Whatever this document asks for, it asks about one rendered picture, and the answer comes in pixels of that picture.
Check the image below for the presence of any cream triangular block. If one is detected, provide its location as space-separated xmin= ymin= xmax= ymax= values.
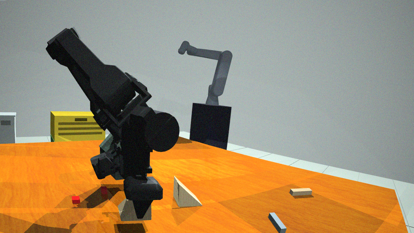
xmin=173 ymin=176 xmax=202 ymax=207

